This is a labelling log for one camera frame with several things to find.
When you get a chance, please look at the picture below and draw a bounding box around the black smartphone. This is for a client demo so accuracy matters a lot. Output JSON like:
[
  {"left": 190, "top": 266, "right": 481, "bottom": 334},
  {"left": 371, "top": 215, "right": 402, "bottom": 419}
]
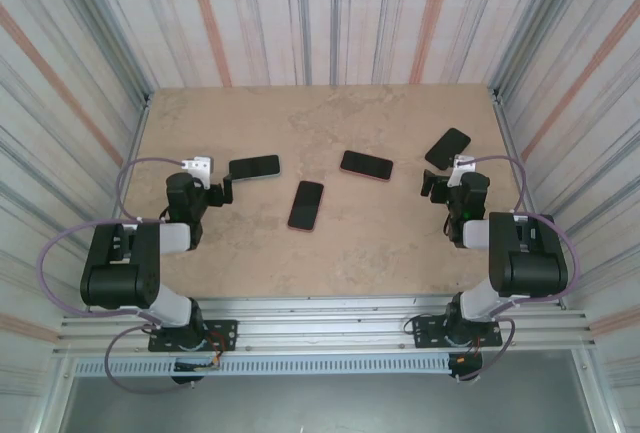
[
  {"left": 228, "top": 154, "right": 281, "bottom": 182},
  {"left": 425, "top": 128, "right": 471, "bottom": 170},
  {"left": 340, "top": 150, "right": 394, "bottom": 182},
  {"left": 288, "top": 181, "right": 325, "bottom": 231}
]

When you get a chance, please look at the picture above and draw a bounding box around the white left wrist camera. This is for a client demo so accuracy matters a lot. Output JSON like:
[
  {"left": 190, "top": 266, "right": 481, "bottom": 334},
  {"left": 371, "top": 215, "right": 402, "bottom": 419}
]
[{"left": 180, "top": 155, "right": 214, "bottom": 189}]

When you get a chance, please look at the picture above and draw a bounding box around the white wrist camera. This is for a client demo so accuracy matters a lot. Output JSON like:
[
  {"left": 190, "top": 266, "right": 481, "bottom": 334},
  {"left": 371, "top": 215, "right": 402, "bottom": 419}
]
[
  {"left": 180, "top": 155, "right": 214, "bottom": 189},
  {"left": 447, "top": 154, "right": 479, "bottom": 188}
]

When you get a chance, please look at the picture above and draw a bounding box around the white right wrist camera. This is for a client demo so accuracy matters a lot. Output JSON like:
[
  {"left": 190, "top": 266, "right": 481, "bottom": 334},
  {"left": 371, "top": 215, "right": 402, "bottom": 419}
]
[{"left": 447, "top": 154, "right": 479, "bottom": 188}]

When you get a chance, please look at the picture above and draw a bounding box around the aluminium side rail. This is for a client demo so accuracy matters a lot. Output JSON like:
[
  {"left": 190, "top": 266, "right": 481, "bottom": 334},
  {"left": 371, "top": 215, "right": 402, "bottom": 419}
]
[
  {"left": 82, "top": 92, "right": 154, "bottom": 317},
  {"left": 490, "top": 86, "right": 566, "bottom": 310}
]

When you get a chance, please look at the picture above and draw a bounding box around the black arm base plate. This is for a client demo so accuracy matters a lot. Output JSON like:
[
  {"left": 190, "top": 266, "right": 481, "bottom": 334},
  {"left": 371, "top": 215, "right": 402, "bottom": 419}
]
[
  {"left": 410, "top": 315, "right": 503, "bottom": 349},
  {"left": 148, "top": 319, "right": 239, "bottom": 353}
]

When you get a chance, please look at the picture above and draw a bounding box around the perforated grey cable tray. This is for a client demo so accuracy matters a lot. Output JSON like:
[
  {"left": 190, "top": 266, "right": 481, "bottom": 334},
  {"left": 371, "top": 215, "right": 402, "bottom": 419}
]
[{"left": 72, "top": 356, "right": 454, "bottom": 378}]

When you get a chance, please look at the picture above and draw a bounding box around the black phone case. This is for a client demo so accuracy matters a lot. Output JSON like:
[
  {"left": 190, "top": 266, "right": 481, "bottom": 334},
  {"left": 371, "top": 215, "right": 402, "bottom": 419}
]
[{"left": 424, "top": 127, "right": 472, "bottom": 171}]

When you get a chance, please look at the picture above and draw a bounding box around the pale pink phone case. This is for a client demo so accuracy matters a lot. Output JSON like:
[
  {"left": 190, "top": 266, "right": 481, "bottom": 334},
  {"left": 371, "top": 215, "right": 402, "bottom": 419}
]
[{"left": 339, "top": 149, "right": 395, "bottom": 184}]

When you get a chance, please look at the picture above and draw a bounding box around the aluminium extrusion rail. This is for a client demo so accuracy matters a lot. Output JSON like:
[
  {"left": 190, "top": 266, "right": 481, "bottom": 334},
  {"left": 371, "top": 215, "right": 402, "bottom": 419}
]
[
  {"left": 58, "top": 313, "right": 590, "bottom": 335},
  {"left": 52, "top": 335, "right": 600, "bottom": 356},
  {"left": 88, "top": 295, "right": 564, "bottom": 312}
]

